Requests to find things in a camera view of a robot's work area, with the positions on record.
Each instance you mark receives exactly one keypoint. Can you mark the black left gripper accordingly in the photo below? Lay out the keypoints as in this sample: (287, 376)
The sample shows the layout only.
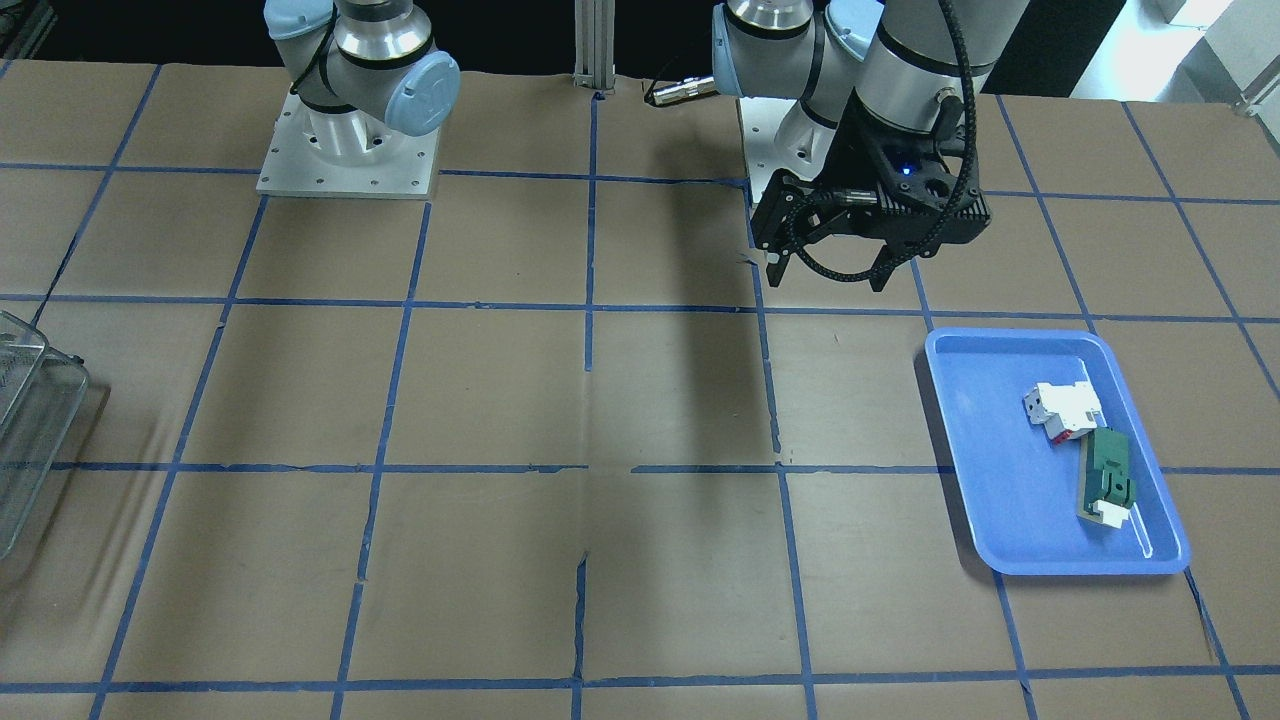
(843, 166)

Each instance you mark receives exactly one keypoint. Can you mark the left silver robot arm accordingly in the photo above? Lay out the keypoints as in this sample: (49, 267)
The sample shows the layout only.
(900, 58)

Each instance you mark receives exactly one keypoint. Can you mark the white circuit breaker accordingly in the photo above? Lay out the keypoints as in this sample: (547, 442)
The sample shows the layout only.
(1064, 412)

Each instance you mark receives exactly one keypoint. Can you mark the blue plastic tray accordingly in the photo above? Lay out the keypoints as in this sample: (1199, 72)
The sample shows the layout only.
(1020, 490)

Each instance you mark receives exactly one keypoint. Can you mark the green circuit board module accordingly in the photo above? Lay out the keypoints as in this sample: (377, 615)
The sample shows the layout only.
(1106, 493)

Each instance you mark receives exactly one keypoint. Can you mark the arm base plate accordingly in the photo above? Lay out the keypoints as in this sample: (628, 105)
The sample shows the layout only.
(315, 155)
(778, 133)

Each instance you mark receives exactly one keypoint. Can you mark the silver cable connector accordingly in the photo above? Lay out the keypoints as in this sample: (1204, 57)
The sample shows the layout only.
(686, 90)

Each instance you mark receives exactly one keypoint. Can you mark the aluminium frame post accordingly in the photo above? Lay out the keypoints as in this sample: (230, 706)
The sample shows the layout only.
(595, 23)

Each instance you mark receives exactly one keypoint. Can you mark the wire mesh basket shelf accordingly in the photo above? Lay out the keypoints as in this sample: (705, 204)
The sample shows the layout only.
(41, 392)

